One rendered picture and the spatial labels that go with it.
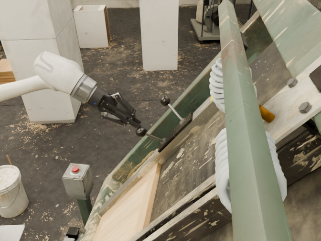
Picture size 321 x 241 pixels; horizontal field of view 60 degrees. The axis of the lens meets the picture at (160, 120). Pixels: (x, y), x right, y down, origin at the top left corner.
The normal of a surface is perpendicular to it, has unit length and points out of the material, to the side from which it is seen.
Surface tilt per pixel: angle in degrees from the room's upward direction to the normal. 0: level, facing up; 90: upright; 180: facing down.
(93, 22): 90
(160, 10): 90
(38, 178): 0
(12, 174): 0
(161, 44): 90
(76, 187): 90
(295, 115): 54
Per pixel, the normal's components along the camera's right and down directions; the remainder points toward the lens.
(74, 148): -0.02, -0.82
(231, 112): -0.81, -0.54
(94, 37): 0.04, 0.57
